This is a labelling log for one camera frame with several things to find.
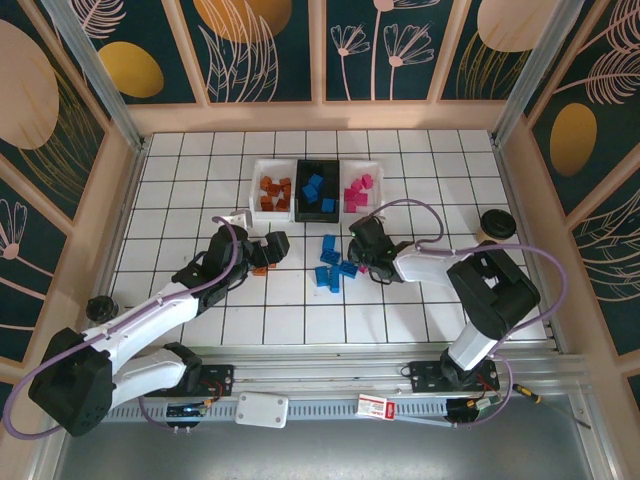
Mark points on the orange lego brick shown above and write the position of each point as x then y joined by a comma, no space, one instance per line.
282,204
274,189
266,202
265,182
260,271
287,191
285,182

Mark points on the blue lego brick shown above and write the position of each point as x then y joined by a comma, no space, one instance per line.
349,270
335,282
315,180
330,256
322,276
327,204
328,242
310,193

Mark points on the white plastic bin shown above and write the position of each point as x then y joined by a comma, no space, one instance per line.
376,199
270,216

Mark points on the black plastic bin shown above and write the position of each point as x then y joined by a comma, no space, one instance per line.
317,216

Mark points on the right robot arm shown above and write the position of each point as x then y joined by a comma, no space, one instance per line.
490,290

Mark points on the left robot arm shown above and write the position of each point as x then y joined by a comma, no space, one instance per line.
150,320

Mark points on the paper coffee cup black lid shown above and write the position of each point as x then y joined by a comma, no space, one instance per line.
497,222

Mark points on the black round knob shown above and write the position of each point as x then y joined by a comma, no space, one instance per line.
101,307

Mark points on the red and white card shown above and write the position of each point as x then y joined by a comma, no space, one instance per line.
375,406

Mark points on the white plastic box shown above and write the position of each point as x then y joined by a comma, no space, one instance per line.
262,410

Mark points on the grey metal tray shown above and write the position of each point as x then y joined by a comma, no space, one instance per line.
320,450

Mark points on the yellow black screwdriver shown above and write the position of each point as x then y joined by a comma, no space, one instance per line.
530,395

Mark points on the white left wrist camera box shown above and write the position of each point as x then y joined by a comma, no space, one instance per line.
241,219

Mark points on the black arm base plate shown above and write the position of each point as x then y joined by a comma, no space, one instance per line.
222,375
425,377

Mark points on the aluminium mounting rail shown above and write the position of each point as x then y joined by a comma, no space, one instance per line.
320,372

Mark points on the aluminium frame post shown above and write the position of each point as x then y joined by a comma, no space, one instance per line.
535,75
97,75

